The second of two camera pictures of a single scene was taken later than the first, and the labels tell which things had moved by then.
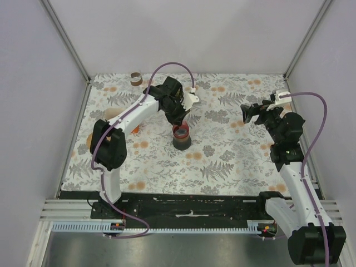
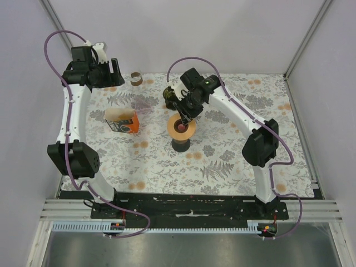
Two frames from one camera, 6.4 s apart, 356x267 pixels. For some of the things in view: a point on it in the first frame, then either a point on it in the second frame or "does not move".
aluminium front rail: [79, 211] does not move
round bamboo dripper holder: [108, 113] -> [180, 136]
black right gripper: [255, 109] -> [191, 114]
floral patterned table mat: [227, 157] does not move
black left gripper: [178, 119] -> [111, 80]
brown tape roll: [136, 78] does not move
